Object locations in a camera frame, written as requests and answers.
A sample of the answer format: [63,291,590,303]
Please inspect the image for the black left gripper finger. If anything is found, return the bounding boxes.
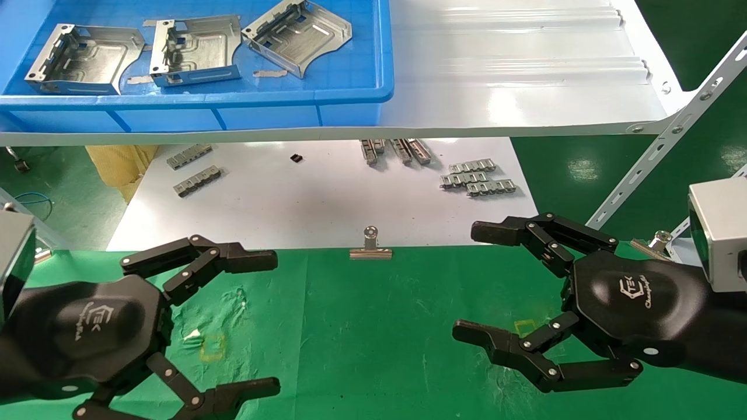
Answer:
[121,234,278,306]

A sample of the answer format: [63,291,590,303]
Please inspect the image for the black caster wheel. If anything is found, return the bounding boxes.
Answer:
[6,147,31,173]

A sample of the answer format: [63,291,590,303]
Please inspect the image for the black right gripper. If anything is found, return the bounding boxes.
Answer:
[452,212,710,393]

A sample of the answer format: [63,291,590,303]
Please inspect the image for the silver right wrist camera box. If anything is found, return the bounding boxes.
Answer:
[687,178,747,292]

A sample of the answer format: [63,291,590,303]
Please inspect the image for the blue cable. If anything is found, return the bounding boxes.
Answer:
[13,192,54,222]

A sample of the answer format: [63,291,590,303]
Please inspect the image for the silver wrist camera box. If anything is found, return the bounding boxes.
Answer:
[687,178,747,292]
[0,210,37,324]

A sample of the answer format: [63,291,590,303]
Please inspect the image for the stamped metal bracket part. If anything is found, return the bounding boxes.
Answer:
[143,15,242,88]
[242,0,353,79]
[25,23,145,96]

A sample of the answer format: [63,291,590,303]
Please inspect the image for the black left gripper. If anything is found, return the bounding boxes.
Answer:
[13,274,281,420]

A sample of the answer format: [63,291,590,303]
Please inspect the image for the blue plastic tray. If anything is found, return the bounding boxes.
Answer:
[0,0,395,133]

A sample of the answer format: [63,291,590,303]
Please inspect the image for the grey angle bar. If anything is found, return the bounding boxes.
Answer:
[0,188,69,251]

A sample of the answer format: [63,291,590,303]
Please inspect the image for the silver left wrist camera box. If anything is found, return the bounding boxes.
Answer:
[0,210,37,324]

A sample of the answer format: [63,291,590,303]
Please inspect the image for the grey metal clip strip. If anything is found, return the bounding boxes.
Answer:
[173,166,222,198]
[166,144,213,171]

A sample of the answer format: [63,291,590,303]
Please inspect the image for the white flat sheet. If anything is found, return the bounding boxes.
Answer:
[106,138,539,251]

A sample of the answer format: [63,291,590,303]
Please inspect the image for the yellow plastic bag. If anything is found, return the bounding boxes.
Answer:
[85,145,159,204]

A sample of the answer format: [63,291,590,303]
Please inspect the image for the white shelf board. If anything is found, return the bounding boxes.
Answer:
[0,0,698,146]

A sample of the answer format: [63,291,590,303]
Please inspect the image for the silver connector strip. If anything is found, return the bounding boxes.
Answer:
[466,180,517,198]
[440,171,490,190]
[448,159,497,174]

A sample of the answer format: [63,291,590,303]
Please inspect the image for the green table cloth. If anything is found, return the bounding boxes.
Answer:
[0,240,747,420]

